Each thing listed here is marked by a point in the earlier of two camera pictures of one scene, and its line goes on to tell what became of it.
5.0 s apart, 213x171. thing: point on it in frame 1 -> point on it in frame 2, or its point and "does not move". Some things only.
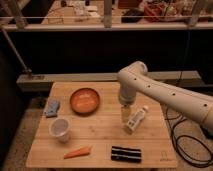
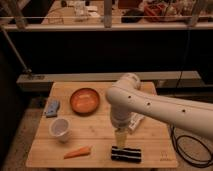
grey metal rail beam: (40, 82) does not move
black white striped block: (125, 154) does not move
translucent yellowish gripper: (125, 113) -> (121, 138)
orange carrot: (82, 151) does not move
